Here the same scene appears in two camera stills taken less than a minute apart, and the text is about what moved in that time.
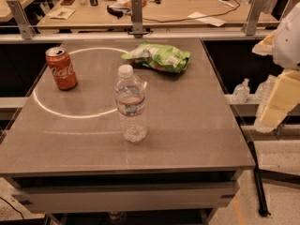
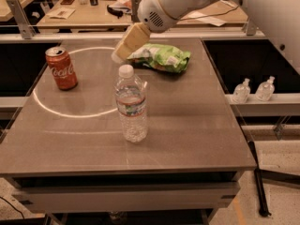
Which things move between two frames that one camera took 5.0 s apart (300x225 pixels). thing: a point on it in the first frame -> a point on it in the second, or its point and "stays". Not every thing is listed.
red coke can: x=63 y=67 stays
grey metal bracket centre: x=137 y=18 stays
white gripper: x=289 y=44 -> x=152 y=7
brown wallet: x=67 y=1 stays
